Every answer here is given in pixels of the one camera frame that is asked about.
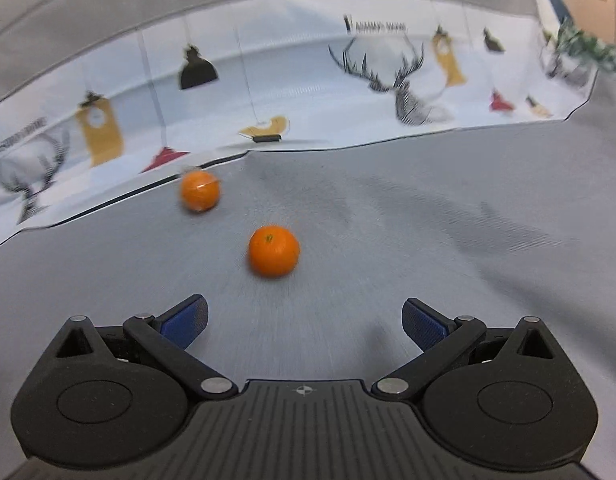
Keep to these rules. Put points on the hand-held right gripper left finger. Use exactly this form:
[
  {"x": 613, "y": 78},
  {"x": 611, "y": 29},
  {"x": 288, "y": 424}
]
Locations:
[{"x": 185, "y": 325}]

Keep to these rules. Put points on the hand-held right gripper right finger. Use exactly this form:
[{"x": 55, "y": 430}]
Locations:
[{"x": 428, "y": 327}]

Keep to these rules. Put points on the mandarin orange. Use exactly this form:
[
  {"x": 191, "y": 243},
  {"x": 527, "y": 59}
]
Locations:
[
  {"x": 200, "y": 191},
  {"x": 273, "y": 251}
]

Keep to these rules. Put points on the grey bed sheet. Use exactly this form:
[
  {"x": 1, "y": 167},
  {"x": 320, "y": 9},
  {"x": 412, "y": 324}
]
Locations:
[{"x": 413, "y": 200}]

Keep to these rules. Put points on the white deer print blanket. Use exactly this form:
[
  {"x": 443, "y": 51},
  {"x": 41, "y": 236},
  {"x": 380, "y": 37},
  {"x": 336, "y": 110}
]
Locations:
[{"x": 298, "y": 75}]

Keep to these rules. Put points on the green patterned cloth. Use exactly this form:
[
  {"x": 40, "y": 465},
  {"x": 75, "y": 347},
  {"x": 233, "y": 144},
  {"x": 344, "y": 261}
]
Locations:
[{"x": 588, "y": 47}]

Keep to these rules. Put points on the blue cloth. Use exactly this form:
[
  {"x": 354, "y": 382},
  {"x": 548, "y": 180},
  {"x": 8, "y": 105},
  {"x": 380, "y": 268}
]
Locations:
[{"x": 555, "y": 2}]

